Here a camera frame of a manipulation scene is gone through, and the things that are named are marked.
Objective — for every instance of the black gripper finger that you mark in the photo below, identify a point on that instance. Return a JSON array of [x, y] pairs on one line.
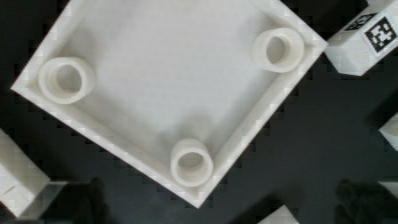
[[367, 204]]

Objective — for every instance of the white table leg with tag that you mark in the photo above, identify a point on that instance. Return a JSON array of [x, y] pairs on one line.
[[367, 39]]

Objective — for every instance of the white table leg left front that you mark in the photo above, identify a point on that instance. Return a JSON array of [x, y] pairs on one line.
[[22, 177]]

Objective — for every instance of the white square tabletop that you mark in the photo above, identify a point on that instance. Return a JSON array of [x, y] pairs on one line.
[[162, 73]]

